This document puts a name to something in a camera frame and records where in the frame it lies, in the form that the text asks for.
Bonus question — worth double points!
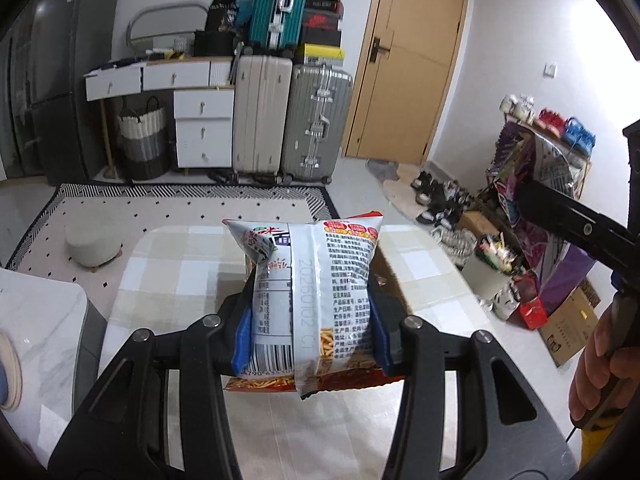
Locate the purple white snack bag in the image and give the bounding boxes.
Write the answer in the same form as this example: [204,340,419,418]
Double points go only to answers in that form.
[486,122,589,283]

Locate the large white noodle snack bag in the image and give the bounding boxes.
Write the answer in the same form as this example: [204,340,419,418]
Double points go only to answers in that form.
[224,211,393,398]

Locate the person's right hand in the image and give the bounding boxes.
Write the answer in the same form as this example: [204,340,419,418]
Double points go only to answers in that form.
[568,306,640,422]

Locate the purple shopping bag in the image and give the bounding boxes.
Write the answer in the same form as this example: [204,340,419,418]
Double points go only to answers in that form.
[540,245,596,315]

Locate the wooden shoe rack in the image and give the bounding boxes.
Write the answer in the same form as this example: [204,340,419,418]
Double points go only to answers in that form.
[499,94,596,198]

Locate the white trash bin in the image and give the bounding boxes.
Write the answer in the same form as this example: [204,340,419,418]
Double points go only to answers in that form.
[461,236,511,300]

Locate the red gift bag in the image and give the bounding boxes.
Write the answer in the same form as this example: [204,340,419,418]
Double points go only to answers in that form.
[518,296,548,330]

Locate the small door mat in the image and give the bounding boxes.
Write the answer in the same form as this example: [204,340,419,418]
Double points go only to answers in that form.
[367,159,425,221]

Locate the brown cardboard SF box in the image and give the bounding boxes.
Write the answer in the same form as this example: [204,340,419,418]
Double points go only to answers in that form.
[370,246,414,314]

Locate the white round stool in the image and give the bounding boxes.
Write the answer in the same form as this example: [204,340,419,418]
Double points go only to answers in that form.
[65,226,122,271]

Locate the patterned floor rug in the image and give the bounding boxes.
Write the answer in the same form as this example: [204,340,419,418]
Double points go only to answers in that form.
[4,183,338,314]

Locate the wooden door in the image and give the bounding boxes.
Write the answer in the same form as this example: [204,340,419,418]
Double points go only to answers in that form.
[343,0,469,165]

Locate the silver hard suitcase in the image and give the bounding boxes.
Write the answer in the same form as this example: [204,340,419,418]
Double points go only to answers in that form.
[280,64,352,185]

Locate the woven laundry basket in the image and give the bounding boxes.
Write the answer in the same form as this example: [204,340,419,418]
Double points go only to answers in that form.
[117,96,170,181]

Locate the stacked shoe boxes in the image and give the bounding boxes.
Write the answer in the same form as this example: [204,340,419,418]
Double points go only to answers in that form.
[294,0,346,68]

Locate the beige hard suitcase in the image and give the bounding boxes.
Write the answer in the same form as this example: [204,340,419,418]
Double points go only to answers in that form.
[232,55,293,179]

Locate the teal hard suitcase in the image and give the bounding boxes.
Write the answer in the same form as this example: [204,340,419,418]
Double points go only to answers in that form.
[248,0,306,51]

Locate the white drawer desk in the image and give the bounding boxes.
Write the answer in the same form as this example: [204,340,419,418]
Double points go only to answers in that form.
[85,58,234,169]

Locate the dark grey refrigerator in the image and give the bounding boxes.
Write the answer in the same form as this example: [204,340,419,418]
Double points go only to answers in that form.
[1,0,117,185]

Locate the black bag on desk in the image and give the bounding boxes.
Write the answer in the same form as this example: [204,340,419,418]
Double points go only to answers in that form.
[193,0,239,58]

